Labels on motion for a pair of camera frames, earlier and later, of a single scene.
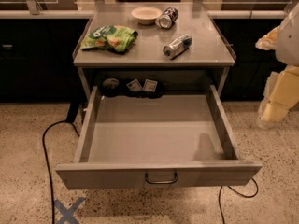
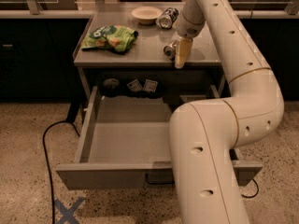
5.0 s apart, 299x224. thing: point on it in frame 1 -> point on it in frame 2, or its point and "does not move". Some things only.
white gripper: x=289 y=43 -> x=189 y=27
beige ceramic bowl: x=146 y=15 does not move
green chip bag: x=113 y=38 does not move
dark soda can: x=167 y=18 does not move
